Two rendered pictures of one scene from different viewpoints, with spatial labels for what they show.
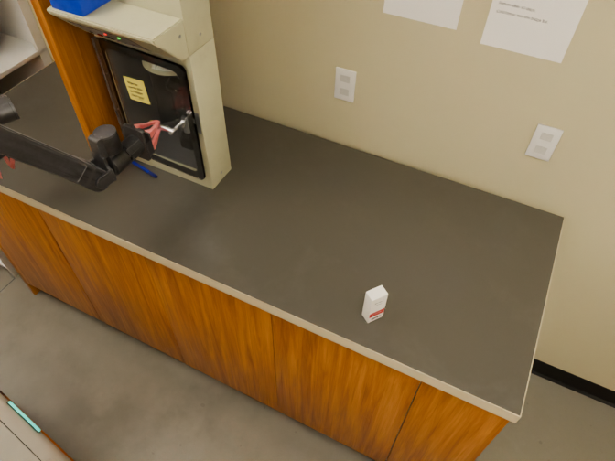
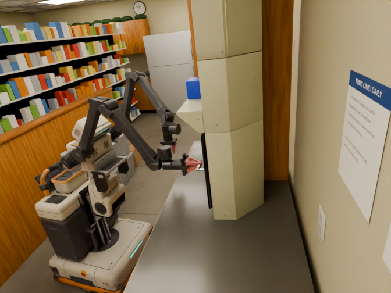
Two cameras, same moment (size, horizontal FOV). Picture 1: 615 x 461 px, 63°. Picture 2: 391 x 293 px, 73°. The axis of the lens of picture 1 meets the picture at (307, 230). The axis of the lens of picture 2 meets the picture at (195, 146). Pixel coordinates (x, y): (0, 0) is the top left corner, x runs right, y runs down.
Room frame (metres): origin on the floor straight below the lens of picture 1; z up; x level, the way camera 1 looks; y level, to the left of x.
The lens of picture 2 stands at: (0.89, -0.72, 1.82)
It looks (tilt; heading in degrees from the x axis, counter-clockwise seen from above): 24 degrees down; 78
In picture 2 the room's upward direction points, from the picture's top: 7 degrees counter-clockwise
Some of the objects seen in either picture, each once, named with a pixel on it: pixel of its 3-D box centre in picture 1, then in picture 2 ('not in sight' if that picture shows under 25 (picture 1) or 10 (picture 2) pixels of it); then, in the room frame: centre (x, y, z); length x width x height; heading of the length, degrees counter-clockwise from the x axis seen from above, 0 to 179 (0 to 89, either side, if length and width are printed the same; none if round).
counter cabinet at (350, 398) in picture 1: (240, 266); not in sight; (1.20, 0.27, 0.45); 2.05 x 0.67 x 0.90; 65
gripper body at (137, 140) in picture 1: (131, 147); (179, 164); (1.05, 0.48, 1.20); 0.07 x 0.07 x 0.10; 64
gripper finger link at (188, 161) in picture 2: (148, 134); (192, 164); (1.11, 0.45, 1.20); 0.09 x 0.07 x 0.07; 154
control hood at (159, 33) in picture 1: (119, 33); (196, 111); (1.17, 0.48, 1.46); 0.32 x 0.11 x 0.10; 65
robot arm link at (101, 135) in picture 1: (100, 155); (162, 156); (0.97, 0.53, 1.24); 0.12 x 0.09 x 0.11; 144
